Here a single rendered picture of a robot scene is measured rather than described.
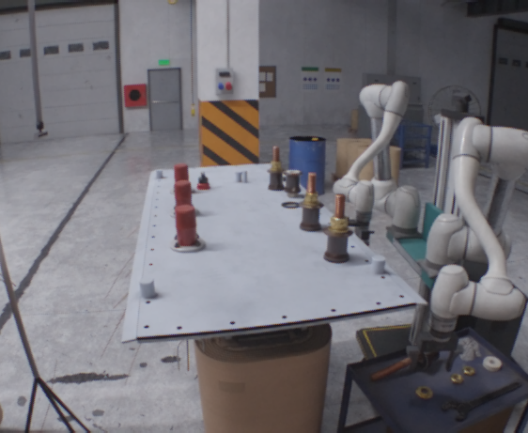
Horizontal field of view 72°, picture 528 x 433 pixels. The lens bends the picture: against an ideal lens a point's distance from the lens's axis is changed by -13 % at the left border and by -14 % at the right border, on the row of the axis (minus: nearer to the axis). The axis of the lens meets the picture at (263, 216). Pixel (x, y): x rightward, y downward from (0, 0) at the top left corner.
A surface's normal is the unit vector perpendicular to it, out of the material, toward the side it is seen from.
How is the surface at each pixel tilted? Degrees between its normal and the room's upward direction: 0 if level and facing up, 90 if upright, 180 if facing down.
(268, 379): 90
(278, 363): 90
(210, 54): 90
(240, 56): 90
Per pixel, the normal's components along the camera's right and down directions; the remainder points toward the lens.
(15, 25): 0.21, 0.33
